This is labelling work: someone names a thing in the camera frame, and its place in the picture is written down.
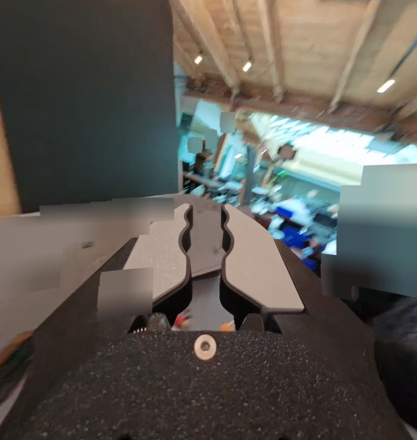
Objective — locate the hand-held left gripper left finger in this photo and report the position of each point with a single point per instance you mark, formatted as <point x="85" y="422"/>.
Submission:
<point x="167" y="254"/>

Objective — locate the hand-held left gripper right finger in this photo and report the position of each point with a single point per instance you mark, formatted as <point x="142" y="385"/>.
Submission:
<point x="260" y="268"/>

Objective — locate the red lego minifigure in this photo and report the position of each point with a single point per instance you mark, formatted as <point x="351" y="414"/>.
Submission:
<point x="181" y="321"/>

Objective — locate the lego instruction booklet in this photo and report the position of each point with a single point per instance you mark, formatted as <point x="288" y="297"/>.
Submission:
<point x="23" y="309"/>

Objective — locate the black and orange car chassis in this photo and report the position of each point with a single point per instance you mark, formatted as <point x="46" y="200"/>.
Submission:
<point x="228" y="326"/>

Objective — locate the grey fleece jacket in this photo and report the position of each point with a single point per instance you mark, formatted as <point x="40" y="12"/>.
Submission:
<point x="407" y="343"/>

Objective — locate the dark partition panel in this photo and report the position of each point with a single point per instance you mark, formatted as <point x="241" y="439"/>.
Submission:
<point x="91" y="103"/>

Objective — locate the ceiling strip light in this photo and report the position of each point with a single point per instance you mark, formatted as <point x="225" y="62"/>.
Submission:
<point x="198" y="59"/>
<point x="386" y="86"/>
<point x="247" y="66"/>

